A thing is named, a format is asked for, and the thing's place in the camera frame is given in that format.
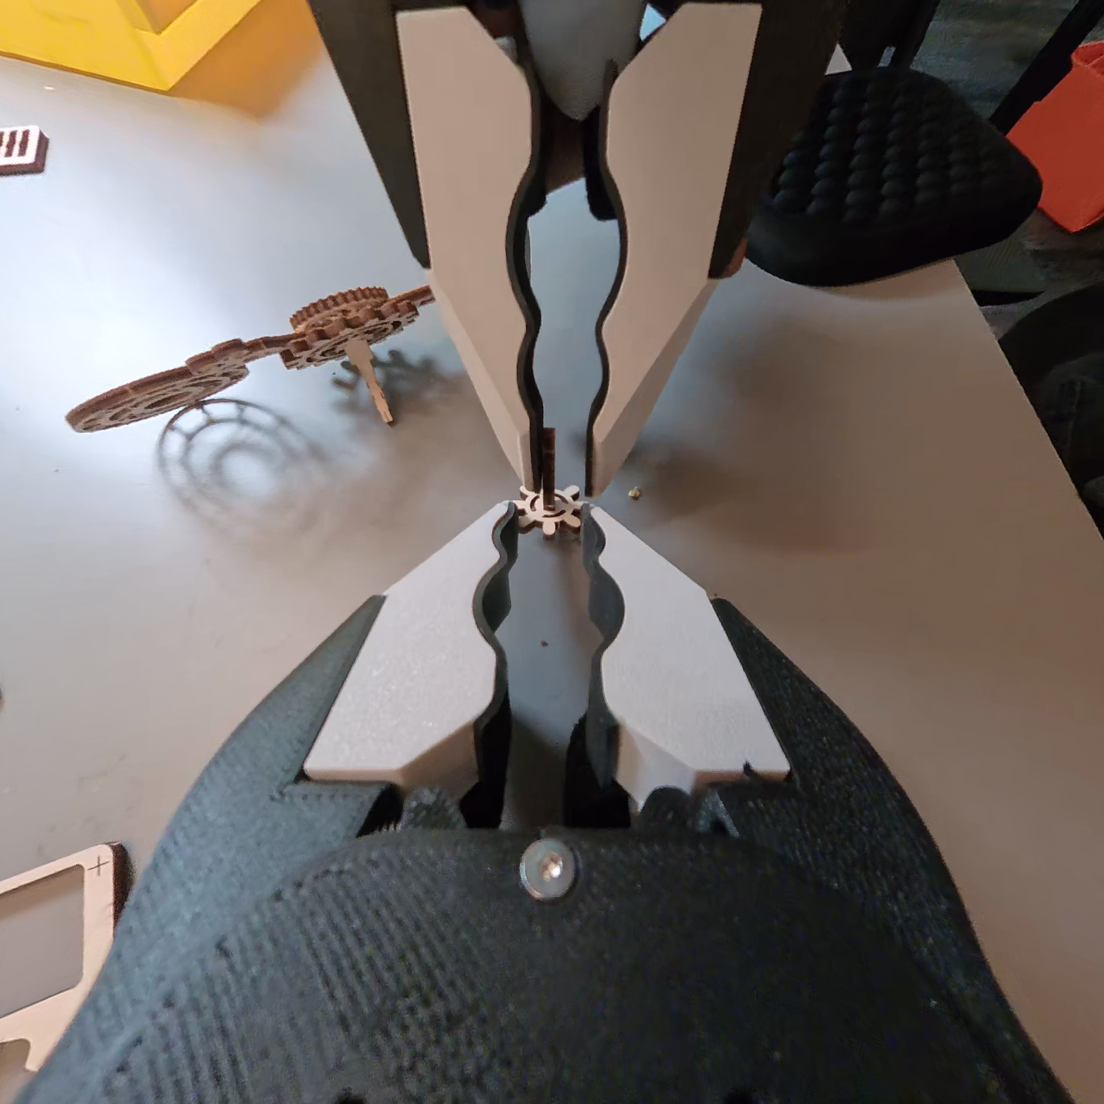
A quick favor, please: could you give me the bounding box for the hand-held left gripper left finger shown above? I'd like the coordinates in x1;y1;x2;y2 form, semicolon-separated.
304;502;519;812

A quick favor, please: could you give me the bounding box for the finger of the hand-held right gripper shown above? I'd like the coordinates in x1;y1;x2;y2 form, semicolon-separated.
396;10;555;494
585;4;766;498

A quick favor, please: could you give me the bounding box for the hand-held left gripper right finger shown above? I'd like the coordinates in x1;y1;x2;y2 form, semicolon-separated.
580;502;791;812

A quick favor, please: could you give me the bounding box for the wooden gear and dial assembly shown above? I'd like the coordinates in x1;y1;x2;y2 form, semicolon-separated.
66;285;436;433

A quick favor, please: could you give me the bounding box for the small wooden gear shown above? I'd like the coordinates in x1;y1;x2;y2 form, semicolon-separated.
515;485;587;544

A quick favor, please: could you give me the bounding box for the small wooden stepped pin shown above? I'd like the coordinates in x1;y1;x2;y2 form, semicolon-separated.
536;427;560;544

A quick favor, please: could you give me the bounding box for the wooden puzzle frame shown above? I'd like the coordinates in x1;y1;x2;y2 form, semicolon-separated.
0;841;129;1075

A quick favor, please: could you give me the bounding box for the grey desk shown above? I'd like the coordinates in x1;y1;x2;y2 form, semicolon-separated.
0;43;1104;1104

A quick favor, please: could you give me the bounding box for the plain yellow plastic bin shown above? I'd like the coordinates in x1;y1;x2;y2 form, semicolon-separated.
0;0;264;89

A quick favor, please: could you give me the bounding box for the small wooden grille piece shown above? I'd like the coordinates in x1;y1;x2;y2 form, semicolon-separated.
0;125;49;177

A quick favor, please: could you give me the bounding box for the orange plastic crate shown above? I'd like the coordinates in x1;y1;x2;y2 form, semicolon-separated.
1004;43;1104;232

